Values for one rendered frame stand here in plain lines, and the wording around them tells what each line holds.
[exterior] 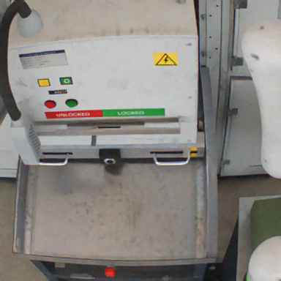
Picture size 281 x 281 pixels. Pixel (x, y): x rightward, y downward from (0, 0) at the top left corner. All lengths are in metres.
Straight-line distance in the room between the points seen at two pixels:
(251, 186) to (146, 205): 1.06
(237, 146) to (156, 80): 0.99
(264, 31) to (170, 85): 0.42
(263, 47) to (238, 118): 1.09
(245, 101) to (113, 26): 0.87
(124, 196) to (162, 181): 0.12
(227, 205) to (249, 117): 0.58
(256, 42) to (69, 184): 0.84
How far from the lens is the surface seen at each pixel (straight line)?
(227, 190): 2.49
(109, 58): 1.22
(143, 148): 1.53
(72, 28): 1.21
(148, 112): 1.40
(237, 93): 1.89
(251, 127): 2.10
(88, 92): 1.33
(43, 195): 1.59
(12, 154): 2.36
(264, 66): 0.98
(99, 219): 1.53
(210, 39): 1.68
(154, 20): 1.19
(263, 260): 0.89
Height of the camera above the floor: 2.25
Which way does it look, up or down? 59 degrees down
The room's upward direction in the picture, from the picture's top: 7 degrees counter-clockwise
